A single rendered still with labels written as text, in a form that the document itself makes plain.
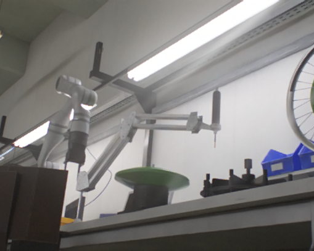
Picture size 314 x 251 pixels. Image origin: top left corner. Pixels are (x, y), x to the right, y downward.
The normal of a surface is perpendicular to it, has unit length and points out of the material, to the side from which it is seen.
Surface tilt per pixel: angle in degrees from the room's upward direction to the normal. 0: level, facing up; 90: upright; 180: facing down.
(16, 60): 90
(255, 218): 90
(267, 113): 90
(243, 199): 90
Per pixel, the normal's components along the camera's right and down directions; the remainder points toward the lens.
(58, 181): 0.11, -0.34
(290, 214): -0.81, -0.27
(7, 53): 0.58, -0.24
